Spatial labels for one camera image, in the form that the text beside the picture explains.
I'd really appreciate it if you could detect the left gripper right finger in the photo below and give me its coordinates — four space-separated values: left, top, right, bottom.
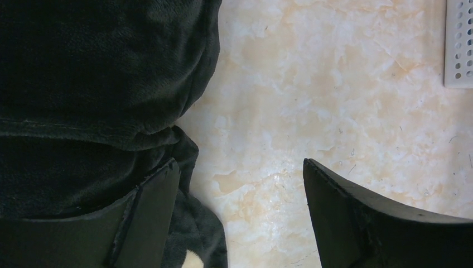
303 159 472 267

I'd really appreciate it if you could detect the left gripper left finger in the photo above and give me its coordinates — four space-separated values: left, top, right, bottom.
1 159 180 267

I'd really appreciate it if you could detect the white plastic basket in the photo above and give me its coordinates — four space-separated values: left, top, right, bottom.
444 0 472 89

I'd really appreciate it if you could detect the black blanket with tan flowers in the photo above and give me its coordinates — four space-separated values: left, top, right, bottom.
1 1 228 267

